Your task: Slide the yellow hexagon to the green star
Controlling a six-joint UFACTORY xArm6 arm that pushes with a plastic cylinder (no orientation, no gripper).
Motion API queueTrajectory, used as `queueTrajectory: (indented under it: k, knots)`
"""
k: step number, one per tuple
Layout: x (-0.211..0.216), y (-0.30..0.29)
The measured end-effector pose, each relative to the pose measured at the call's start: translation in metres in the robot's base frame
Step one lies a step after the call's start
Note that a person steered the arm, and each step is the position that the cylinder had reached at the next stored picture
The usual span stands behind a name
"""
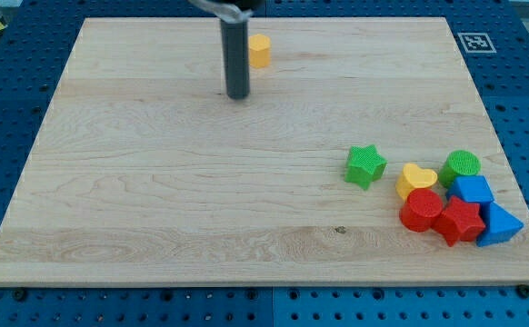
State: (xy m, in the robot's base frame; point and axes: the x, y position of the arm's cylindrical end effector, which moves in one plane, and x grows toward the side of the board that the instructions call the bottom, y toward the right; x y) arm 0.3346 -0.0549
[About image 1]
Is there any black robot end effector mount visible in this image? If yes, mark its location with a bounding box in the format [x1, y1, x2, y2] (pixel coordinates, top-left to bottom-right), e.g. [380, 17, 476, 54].
[212, 0, 265, 12]

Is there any light wooden board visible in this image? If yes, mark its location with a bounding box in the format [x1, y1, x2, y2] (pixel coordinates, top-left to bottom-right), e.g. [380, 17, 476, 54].
[0, 17, 529, 288]

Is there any grey cable tie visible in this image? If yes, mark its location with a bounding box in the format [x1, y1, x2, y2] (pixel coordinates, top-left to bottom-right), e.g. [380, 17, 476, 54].
[188, 0, 254, 24]

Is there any blue triangle block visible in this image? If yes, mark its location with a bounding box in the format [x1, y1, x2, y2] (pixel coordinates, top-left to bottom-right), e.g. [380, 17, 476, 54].
[475, 202, 524, 247]

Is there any white fiducial marker tag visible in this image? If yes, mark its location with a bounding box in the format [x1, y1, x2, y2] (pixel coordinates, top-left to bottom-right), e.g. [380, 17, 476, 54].
[457, 32, 496, 54]

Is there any yellow heart block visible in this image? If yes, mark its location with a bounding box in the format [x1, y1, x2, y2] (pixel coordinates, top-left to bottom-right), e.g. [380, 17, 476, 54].
[395, 163, 438, 201]

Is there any red cylinder block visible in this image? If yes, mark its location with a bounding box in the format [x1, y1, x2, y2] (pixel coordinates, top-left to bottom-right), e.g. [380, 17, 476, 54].
[399, 189, 444, 233]

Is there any green cylinder block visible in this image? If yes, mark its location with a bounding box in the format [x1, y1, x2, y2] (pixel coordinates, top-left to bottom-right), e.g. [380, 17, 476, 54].
[438, 150, 481, 188]

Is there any blue cube block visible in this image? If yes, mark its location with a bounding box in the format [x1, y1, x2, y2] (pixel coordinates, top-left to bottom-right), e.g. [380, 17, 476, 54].
[445, 175, 494, 205]

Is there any green star block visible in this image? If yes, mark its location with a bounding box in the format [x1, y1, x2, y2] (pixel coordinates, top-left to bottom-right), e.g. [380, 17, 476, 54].
[344, 144, 388, 191]

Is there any red star block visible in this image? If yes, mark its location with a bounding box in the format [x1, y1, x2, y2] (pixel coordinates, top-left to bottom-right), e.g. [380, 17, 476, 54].
[432, 195, 486, 247]

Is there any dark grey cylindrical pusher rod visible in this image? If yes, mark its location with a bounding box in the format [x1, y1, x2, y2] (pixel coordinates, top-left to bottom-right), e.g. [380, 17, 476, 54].
[220, 20, 250, 100]

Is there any yellow hexagon block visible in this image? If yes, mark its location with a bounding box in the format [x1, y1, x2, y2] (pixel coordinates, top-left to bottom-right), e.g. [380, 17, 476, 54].
[248, 34, 271, 68]

